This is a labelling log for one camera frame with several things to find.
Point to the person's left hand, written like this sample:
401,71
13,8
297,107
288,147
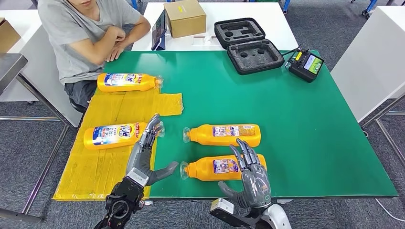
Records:
114,52

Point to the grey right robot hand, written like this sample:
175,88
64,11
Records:
256,186

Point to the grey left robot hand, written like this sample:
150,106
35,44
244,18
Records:
140,158

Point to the person's right hand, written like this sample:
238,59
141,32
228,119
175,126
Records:
116,33

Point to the orange detergent bottle clear cap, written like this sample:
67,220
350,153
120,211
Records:
104,136
199,169
142,83
202,136

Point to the person's left forearm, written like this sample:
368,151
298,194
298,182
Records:
138,33

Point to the person's right forearm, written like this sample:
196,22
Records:
91,47

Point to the dark tablet with stand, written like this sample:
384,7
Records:
159,31

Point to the person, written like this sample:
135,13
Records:
69,34

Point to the yellow taped cardboard mat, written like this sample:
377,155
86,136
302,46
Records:
95,170

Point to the black stool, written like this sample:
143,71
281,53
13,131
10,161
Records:
77,107

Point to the closed brown cardboard box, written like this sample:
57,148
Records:
185,21

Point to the thin black pen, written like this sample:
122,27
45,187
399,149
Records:
197,36

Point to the white side table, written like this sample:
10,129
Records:
33,37

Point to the small white plastic item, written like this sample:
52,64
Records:
206,39

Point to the grey metal table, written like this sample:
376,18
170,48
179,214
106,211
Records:
9,67

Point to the open brown cardboard box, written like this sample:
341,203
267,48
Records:
7,35

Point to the black remote controller with screen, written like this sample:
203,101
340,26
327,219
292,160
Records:
302,67

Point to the open black foam case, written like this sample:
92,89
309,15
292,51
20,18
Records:
252,58

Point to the white table with box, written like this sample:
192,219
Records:
268,21

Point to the green plastic crate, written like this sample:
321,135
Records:
267,1

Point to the white table with metal legs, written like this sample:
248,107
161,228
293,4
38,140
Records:
369,62

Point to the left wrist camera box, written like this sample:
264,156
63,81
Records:
137,177

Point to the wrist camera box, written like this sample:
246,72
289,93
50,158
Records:
137,177
224,211

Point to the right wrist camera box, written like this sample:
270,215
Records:
224,211

